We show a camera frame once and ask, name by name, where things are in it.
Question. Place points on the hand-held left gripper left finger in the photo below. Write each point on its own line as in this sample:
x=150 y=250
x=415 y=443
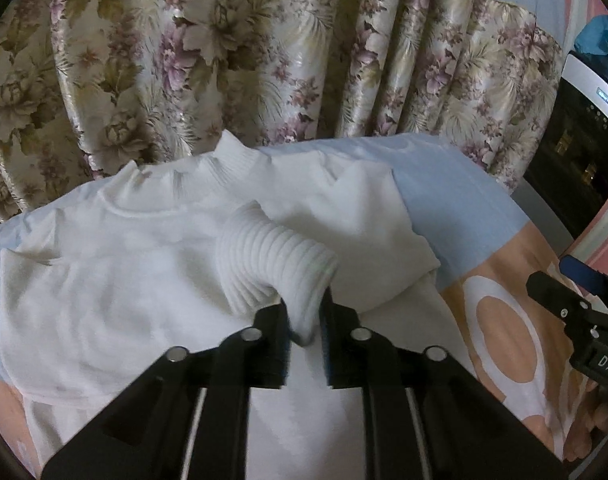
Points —
x=283 y=345

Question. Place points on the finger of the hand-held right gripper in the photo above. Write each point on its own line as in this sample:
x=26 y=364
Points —
x=583 y=272
x=553 y=292

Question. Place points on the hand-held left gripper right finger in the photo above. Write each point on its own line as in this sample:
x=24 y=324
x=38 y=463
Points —
x=329 y=345

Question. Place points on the white knit sweater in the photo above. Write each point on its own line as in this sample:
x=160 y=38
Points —
x=149 y=270

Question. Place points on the person's right hand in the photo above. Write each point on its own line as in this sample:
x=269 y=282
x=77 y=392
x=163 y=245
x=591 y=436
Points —
x=591 y=420

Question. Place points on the blue and orange printed blanket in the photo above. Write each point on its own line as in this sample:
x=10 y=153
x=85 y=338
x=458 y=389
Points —
x=498 y=310

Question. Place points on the black and white appliance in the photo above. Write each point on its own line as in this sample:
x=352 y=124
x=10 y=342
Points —
x=578 y=155

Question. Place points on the blue cloth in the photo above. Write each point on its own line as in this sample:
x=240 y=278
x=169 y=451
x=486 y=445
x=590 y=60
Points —
x=596 y=35

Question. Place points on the floral curtain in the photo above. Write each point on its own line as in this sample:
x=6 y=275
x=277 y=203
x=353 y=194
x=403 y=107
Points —
x=284 y=50

